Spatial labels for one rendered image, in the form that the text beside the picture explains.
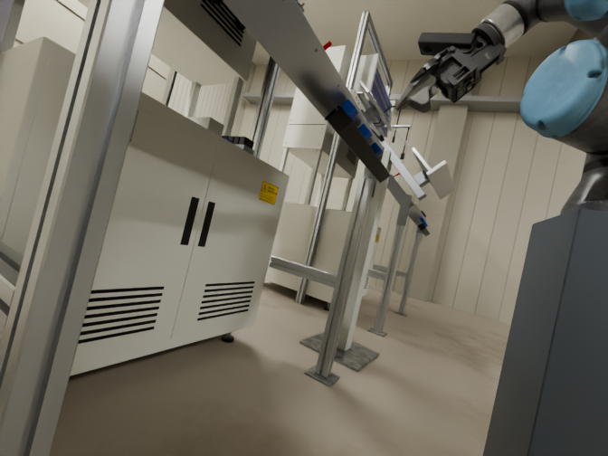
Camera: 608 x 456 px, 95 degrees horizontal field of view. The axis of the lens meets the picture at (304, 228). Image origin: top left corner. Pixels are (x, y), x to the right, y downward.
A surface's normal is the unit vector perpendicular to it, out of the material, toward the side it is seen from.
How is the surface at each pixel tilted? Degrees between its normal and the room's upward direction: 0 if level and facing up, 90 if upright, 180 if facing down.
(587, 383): 90
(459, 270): 90
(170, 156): 90
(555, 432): 90
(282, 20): 133
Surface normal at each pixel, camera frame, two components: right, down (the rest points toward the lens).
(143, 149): 0.85, 0.18
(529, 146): -0.37, -0.11
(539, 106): -0.98, -0.16
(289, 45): 0.47, 0.80
